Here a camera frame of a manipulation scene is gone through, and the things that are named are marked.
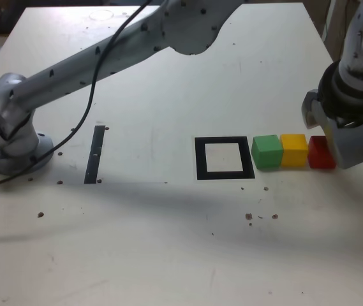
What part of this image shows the black tape square outline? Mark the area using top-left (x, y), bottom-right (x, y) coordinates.
top-left (194, 136), bottom-right (255, 181)

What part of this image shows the yellow cube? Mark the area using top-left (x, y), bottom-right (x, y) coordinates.
top-left (279, 133), bottom-right (309, 168)

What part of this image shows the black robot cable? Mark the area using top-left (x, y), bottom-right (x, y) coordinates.
top-left (0, 0), bottom-right (152, 192)

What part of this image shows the red cube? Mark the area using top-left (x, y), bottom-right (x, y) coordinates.
top-left (307, 136), bottom-right (337, 170)

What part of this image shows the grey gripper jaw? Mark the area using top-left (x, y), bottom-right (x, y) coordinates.
top-left (325, 108), bottom-right (363, 170)
top-left (301, 89), bottom-right (329, 130)

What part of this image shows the black tape strip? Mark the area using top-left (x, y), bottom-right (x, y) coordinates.
top-left (84, 125), bottom-right (105, 185)

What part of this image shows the green cube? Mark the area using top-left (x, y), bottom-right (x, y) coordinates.
top-left (251, 134), bottom-right (283, 170)

